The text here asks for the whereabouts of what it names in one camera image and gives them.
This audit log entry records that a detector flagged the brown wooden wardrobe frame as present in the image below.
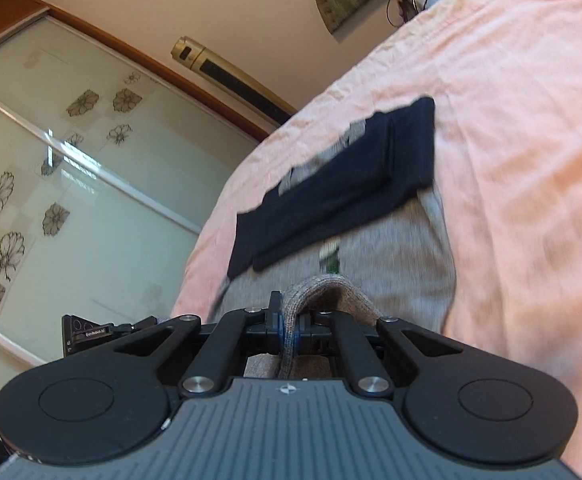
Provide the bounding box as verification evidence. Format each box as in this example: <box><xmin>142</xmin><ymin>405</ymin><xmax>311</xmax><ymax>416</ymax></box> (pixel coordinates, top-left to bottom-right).
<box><xmin>0</xmin><ymin>0</ymin><xmax>272</xmax><ymax>143</ymax></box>

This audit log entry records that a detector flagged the grey sweater with navy sleeves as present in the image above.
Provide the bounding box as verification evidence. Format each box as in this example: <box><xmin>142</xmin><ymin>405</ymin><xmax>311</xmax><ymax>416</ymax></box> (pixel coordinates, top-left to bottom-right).
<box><xmin>213</xmin><ymin>95</ymin><xmax>459</xmax><ymax>381</ymax></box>

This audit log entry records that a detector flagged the black cable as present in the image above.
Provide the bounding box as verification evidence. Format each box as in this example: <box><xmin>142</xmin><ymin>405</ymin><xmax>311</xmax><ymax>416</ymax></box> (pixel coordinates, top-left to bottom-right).
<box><xmin>386</xmin><ymin>0</ymin><xmax>412</xmax><ymax>26</ymax></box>

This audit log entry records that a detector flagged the pink bed sheet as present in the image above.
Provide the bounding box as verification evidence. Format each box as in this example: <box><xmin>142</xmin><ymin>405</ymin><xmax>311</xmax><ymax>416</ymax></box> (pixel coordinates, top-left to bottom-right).
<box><xmin>171</xmin><ymin>0</ymin><xmax>582</xmax><ymax>480</ymax></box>

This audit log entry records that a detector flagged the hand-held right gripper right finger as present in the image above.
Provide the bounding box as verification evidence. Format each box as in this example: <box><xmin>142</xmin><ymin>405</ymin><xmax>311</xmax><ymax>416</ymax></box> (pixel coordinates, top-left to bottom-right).
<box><xmin>295</xmin><ymin>309</ymin><xmax>465</xmax><ymax>401</ymax></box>

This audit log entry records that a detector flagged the gold tower air conditioner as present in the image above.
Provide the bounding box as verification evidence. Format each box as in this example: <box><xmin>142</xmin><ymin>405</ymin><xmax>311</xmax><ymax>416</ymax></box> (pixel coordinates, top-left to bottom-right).
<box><xmin>171</xmin><ymin>35</ymin><xmax>299</xmax><ymax>128</ymax></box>

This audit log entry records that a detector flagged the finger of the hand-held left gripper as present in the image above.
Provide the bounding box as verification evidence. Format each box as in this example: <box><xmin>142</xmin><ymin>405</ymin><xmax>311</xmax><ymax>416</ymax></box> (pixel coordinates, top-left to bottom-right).
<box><xmin>111</xmin><ymin>316</ymin><xmax>172</xmax><ymax>337</ymax></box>

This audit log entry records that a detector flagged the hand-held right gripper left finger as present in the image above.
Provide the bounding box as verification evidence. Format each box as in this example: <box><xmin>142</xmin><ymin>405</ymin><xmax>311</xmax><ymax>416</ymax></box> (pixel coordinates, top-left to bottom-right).
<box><xmin>113</xmin><ymin>291</ymin><xmax>286</xmax><ymax>402</ymax></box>

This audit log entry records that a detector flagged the frosted floral wardrobe door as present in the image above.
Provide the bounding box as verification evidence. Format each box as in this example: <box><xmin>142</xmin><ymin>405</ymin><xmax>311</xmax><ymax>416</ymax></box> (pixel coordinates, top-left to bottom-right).
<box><xmin>0</xmin><ymin>15</ymin><xmax>259</xmax><ymax>436</ymax></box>

